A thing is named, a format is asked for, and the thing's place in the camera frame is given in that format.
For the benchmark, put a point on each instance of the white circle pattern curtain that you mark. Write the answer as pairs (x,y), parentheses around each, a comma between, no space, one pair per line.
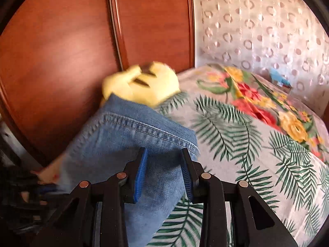
(263,35)

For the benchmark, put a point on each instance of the yellow Pikachu plush toy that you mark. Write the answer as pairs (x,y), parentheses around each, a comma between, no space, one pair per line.
(148,88)

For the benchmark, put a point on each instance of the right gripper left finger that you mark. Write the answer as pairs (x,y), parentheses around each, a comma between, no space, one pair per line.
(135,171)

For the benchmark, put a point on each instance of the blue tissue pack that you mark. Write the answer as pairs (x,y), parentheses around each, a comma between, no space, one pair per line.
(278,79)

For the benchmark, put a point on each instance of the floral bed sheet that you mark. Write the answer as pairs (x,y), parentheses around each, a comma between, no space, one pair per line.
(259,98)

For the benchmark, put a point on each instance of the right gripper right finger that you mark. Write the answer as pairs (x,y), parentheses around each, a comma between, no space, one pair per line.
(191,171)

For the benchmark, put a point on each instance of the palm leaf print quilt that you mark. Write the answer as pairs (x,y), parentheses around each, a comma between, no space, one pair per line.
(237,147)

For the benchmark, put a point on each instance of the wooden slatted wardrobe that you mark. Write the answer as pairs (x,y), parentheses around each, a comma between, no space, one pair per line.
(56,53)

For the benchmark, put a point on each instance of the blue denim pants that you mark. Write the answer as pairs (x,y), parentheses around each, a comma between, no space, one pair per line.
(111,139)

